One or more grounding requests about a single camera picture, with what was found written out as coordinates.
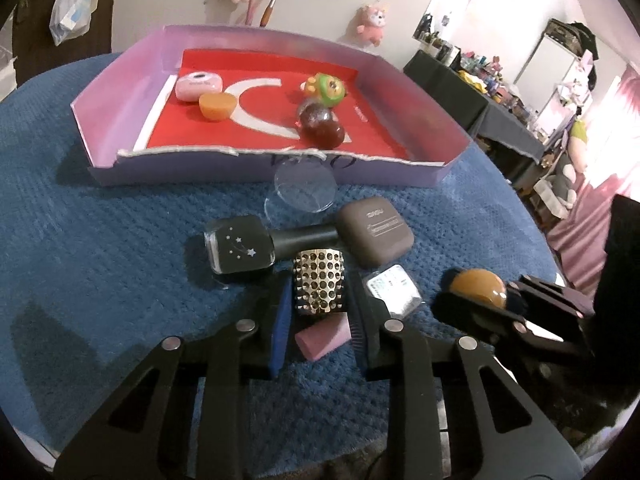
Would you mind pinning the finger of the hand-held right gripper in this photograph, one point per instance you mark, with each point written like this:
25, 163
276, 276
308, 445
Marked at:
475, 317
550, 295

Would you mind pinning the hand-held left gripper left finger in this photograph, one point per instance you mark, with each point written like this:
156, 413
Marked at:
280, 330

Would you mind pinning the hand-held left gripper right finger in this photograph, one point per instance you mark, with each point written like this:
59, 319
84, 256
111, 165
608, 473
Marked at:
361, 332

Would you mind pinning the orange jelly-shaped toy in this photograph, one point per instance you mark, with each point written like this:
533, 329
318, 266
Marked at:
477, 282
217, 106

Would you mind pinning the purple nail polish bottle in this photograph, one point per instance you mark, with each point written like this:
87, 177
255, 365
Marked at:
322, 341

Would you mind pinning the gold studded cylinder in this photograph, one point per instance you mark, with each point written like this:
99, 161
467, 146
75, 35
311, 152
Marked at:
318, 282

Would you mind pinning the black nail polish bottle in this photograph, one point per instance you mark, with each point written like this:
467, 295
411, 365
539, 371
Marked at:
245, 250

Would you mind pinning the taupe eyeshadow case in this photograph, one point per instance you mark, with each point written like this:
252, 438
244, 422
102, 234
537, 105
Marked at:
375, 237

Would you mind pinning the clear round dish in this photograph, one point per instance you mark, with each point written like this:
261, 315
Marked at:
305, 187

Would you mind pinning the purple cardboard box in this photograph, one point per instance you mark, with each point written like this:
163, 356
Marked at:
380, 172

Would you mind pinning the dark red ball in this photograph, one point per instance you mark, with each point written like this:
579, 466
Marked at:
330, 135

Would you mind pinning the green cartoon toy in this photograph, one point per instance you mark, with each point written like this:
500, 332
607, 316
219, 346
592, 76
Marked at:
327, 87

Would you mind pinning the pink oval case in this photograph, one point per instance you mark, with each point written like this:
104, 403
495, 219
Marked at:
197, 86

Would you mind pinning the blue textured mat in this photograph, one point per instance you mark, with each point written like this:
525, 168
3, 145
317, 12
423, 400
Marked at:
125, 260

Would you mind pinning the white board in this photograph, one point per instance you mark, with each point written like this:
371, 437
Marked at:
547, 70

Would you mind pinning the red paper sheet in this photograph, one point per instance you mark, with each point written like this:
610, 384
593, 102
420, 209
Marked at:
190, 130

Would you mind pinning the black draped table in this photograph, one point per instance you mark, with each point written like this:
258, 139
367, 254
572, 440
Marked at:
450, 95

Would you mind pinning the dark camouflage bag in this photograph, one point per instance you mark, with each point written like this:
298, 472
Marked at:
570, 37

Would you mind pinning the row of small figurines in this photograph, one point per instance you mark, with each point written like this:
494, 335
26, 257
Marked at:
475, 65

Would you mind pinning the pink plush toy with hat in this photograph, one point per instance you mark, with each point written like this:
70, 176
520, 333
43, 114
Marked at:
372, 22

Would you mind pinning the clear plastic bag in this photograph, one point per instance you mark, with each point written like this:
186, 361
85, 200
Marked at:
70, 10

